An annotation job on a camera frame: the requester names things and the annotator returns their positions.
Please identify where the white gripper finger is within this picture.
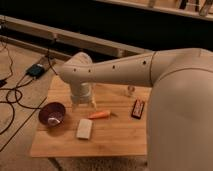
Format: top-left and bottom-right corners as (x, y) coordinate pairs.
(72, 104), (77, 111)
(91, 102), (97, 109)

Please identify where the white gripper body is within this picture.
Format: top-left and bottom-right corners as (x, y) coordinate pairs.
(70, 83), (94, 104)

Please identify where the black and red eraser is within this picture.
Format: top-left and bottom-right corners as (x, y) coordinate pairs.
(131, 99), (145, 119)

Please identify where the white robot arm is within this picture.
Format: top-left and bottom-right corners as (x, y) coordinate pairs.
(59, 48), (213, 171)

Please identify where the white sponge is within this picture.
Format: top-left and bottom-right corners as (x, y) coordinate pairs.
(76, 119), (93, 139)

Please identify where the orange carrot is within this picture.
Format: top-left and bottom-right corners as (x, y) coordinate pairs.
(88, 110), (111, 119)

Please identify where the purple bowl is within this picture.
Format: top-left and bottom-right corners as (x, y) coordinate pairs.
(38, 102), (66, 127)

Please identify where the wooden table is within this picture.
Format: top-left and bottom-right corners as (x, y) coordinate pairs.
(30, 76), (147, 157)

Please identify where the small clear glass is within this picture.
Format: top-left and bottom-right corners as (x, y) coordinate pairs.
(127, 85), (135, 97)

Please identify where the black power adapter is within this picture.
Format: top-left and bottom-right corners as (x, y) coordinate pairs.
(26, 64), (45, 79)

